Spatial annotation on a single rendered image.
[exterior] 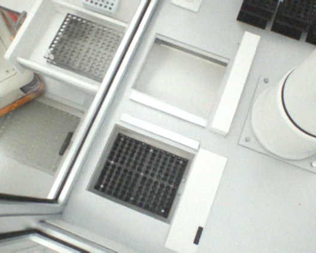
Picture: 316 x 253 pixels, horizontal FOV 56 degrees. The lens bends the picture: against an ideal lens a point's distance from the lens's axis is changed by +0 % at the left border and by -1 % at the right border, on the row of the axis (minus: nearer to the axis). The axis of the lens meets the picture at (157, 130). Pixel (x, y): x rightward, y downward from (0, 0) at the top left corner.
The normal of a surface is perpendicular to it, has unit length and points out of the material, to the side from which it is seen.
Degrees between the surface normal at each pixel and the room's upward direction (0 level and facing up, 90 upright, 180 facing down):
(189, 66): 0
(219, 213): 0
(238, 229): 0
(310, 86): 86
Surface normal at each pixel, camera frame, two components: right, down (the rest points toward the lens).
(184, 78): 0.02, -0.25
